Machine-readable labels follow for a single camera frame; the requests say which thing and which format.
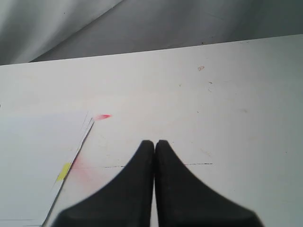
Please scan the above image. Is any white paper stack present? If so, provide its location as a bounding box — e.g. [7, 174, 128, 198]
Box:
[0, 111, 94, 227]

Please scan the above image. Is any yellow sticky tab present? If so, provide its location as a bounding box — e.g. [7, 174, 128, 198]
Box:
[56, 163, 71, 182]

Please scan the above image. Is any white backdrop cloth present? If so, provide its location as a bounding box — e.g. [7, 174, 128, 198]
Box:
[0, 0, 303, 65]

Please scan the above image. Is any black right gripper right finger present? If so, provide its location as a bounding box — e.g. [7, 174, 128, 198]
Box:
[155, 140, 263, 227]

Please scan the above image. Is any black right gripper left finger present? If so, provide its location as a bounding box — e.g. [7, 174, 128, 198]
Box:
[53, 140, 154, 227]

